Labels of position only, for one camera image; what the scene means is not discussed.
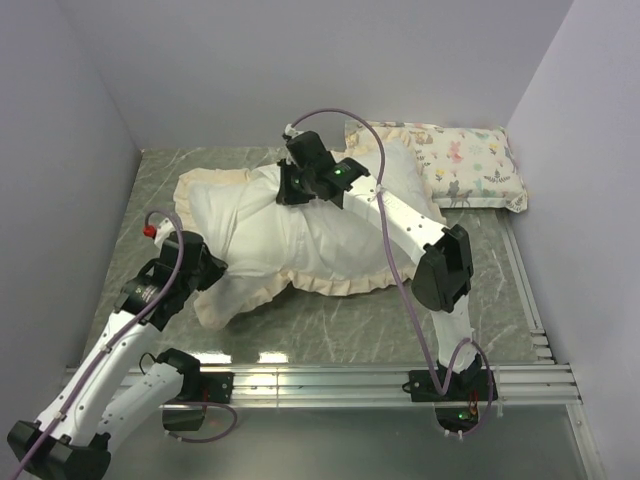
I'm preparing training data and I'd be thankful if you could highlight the white pillow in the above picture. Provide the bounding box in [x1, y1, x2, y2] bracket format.
[187, 137, 449, 321]

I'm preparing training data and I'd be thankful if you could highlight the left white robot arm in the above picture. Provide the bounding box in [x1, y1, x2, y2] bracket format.
[7, 231, 227, 479]

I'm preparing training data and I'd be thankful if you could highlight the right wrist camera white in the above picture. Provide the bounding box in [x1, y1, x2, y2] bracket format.
[282, 123, 304, 143]

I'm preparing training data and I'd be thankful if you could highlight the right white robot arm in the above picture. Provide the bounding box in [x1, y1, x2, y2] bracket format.
[276, 126, 476, 400]

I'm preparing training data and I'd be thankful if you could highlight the grey pillowcase with cream ruffle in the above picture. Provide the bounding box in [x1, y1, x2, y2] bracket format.
[172, 123, 441, 331]

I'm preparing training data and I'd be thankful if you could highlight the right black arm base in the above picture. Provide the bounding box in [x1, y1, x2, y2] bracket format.
[402, 354, 498, 438]

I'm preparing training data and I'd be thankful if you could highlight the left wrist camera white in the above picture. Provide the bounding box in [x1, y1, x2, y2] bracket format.
[143, 223, 174, 249]

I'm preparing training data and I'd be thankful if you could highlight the aluminium front rail frame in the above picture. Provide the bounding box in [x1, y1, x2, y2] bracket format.
[30, 363, 601, 480]

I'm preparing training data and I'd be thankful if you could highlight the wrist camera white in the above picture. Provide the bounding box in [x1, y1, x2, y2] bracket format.
[143, 223, 174, 249]
[282, 123, 304, 143]

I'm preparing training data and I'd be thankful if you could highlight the floral patterned pillow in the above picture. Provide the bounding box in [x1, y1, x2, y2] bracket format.
[345, 120, 528, 213]

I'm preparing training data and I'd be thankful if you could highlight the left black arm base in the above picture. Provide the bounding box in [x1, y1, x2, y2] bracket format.
[161, 371, 238, 444]

